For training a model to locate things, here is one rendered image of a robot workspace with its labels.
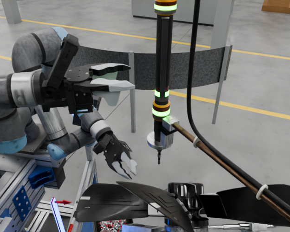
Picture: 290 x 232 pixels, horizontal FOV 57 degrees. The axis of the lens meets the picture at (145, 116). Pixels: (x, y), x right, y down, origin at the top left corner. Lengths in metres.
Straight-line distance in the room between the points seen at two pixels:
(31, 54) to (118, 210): 0.62
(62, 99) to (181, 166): 2.19
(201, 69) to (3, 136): 2.37
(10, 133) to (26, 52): 0.45
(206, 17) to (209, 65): 4.09
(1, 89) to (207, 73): 2.46
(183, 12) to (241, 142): 4.50
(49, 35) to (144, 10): 6.32
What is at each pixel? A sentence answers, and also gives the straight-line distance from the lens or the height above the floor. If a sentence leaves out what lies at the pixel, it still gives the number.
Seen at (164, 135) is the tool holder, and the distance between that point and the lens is 0.67.
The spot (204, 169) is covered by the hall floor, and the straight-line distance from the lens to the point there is 2.73.
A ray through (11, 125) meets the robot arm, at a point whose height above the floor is 1.57.
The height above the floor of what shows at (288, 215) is 1.55.
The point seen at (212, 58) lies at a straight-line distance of 2.85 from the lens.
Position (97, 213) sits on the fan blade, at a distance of 0.90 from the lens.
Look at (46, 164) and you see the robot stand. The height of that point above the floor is 0.92.
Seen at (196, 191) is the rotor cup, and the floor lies 1.25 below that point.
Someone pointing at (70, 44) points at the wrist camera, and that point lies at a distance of 0.56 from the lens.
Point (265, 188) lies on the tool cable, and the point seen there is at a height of 1.56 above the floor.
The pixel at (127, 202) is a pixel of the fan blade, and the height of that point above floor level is 1.19.
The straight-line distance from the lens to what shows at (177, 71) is 2.73.
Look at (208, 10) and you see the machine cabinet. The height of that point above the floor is 0.35.
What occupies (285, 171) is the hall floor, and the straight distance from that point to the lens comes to 2.97.
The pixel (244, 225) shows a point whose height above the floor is 1.10.
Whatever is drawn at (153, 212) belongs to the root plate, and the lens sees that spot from 0.91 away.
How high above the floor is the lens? 1.93
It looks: 35 degrees down
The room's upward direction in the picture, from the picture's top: straight up
